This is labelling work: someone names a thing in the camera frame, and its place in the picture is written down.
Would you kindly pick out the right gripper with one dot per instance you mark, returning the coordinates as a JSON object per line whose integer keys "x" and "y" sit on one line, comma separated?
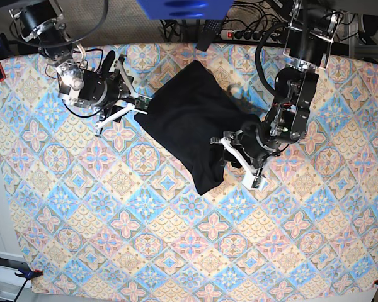
{"x": 103, "y": 91}

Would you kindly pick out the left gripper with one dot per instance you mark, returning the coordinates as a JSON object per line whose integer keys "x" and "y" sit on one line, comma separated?
{"x": 244, "y": 147}

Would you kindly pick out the black T-shirt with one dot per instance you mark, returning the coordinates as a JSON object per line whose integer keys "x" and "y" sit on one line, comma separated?
{"x": 185, "y": 114}

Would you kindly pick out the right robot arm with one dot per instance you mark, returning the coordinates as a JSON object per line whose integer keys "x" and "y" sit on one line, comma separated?
{"x": 39, "y": 24}

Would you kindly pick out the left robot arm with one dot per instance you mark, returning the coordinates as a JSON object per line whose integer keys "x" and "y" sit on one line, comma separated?
{"x": 310, "y": 31}

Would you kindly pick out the black remote control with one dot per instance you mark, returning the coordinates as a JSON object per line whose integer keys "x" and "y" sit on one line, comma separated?
{"x": 210, "y": 31}

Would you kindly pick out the white power strip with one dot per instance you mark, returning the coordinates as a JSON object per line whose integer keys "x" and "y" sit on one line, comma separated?
{"x": 241, "y": 35}

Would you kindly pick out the patterned tablecloth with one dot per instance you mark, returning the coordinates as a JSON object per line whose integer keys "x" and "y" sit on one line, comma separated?
{"x": 118, "y": 217}

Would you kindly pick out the bottom left blue clamp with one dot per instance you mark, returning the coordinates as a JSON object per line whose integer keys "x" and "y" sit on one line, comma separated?
{"x": 27, "y": 275}

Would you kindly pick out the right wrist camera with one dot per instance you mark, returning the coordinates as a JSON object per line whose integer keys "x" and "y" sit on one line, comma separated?
{"x": 142, "y": 103}

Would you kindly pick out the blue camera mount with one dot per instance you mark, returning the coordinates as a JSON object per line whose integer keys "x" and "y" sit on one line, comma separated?
{"x": 185, "y": 9}

